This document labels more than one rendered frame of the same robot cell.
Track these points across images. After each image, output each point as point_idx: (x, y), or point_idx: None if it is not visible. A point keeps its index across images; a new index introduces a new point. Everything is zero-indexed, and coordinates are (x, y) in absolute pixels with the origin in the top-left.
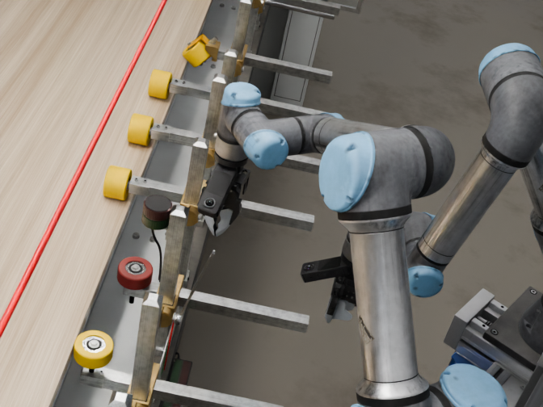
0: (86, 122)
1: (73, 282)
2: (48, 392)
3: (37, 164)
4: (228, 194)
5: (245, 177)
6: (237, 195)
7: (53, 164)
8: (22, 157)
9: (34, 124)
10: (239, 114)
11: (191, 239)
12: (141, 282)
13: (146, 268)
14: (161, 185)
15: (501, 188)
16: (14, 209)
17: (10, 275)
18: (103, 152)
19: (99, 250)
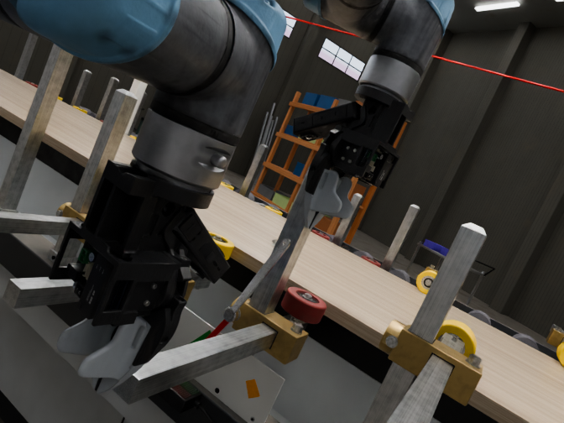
0: None
1: (297, 276)
2: None
3: (477, 355)
4: (323, 121)
5: (361, 133)
6: (331, 143)
7: (483, 362)
8: (485, 355)
9: (555, 392)
10: (430, 56)
11: (375, 396)
12: (286, 292)
13: (304, 299)
14: (451, 346)
15: None
16: (399, 311)
17: (312, 269)
18: (535, 405)
19: (339, 305)
